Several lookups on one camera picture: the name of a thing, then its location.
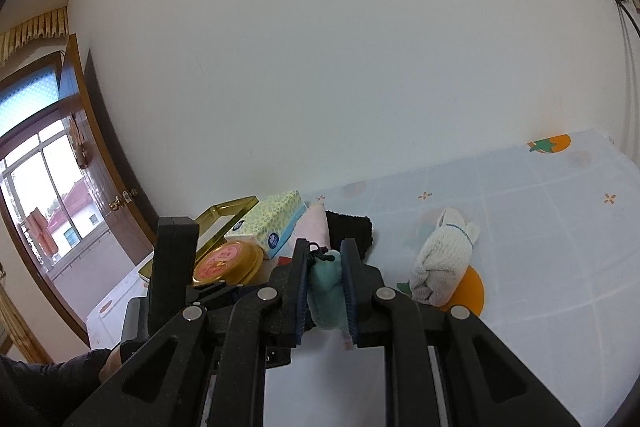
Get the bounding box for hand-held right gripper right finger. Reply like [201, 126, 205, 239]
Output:
[341, 239, 583, 427]

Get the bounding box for gold rectangular tin box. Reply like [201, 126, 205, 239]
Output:
[137, 195, 261, 283]

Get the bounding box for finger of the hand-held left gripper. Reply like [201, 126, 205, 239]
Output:
[191, 281, 237, 303]

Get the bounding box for hanging door decoration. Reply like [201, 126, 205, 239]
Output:
[69, 116, 95, 170]

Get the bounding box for black fuzzy cloth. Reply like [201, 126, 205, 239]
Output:
[325, 210, 376, 264]

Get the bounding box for grey white sock bundle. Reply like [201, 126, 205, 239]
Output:
[410, 208, 482, 308]

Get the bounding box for window with brown frame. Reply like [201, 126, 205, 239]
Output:
[0, 53, 136, 350]

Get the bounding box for round gold tin lid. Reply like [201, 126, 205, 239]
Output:
[192, 241, 264, 286]

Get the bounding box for brass door handle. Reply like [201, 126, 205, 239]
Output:
[109, 188, 140, 212]

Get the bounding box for orange hanging laundry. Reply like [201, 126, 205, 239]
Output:
[25, 207, 59, 259]

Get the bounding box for yellow patterned tissue box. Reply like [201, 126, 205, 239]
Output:
[224, 190, 309, 261]

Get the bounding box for pink cloth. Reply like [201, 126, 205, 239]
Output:
[294, 204, 332, 254]

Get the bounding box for black cable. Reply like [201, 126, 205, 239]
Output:
[617, 0, 640, 158]

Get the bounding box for yellow curtain valance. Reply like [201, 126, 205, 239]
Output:
[0, 6, 69, 68]

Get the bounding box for teal sock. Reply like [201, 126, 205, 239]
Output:
[306, 249, 351, 333]

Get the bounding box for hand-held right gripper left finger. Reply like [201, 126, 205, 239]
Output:
[62, 239, 309, 427]

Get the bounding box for wooden door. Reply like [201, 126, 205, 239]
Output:
[56, 33, 157, 269]

